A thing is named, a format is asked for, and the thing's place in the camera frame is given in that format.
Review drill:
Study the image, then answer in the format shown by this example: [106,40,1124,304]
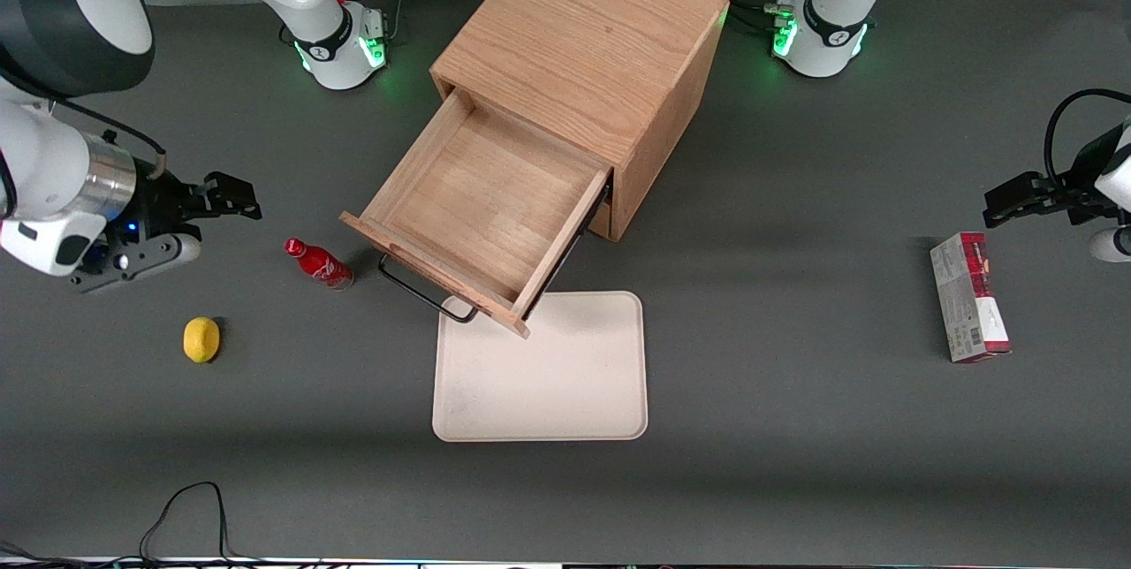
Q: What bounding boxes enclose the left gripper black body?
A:
[1051,125,1127,227]

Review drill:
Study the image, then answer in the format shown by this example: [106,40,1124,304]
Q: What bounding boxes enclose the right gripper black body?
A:
[131,170,213,246]

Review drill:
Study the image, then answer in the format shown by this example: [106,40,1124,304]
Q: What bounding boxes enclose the black metal drawer handle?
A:
[378,253,480,324]

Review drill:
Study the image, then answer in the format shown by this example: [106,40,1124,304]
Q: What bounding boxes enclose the wooden drawer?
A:
[581,198,614,240]
[340,87,613,340]

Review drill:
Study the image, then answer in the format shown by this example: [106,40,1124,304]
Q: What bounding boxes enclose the wooden two-drawer cabinet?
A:
[430,0,732,243]

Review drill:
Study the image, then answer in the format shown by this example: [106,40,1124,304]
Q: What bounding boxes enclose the red cola bottle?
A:
[284,238,355,291]

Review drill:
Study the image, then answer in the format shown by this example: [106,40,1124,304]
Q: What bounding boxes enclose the grey and red carton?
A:
[930,231,1013,364]

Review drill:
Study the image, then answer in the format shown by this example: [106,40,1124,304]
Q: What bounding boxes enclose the yellow lemon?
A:
[183,316,221,364]

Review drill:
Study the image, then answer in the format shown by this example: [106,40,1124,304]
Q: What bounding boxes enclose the beige rectangular tray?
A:
[432,291,649,443]

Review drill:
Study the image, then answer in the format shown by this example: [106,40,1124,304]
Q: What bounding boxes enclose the black arched arm cable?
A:
[1044,88,1131,186]

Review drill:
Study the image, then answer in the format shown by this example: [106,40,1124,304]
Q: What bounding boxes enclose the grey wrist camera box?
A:
[1089,226,1131,263]
[69,231,203,294]

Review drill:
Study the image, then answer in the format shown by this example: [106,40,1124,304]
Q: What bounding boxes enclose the thin black looped cable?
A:
[137,482,238,563]

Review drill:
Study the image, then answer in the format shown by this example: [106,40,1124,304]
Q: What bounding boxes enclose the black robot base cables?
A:
[729,0,783,33]

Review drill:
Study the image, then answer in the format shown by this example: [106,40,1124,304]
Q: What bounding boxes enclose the black cable at table edge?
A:
[0,541,56,566]

